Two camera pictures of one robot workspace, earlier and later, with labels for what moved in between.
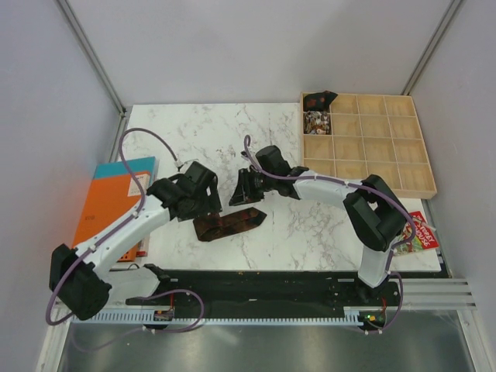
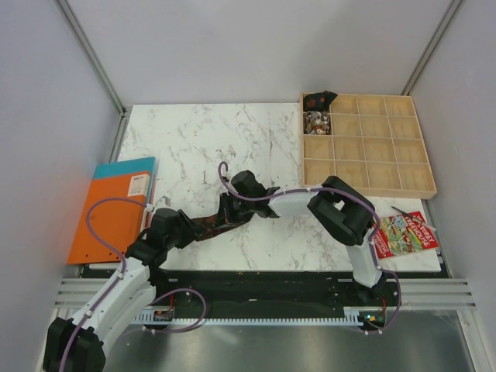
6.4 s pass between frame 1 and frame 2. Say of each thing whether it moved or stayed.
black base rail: stayed
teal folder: stayed
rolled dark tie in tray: stayed
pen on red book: stayed
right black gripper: moved
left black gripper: moved
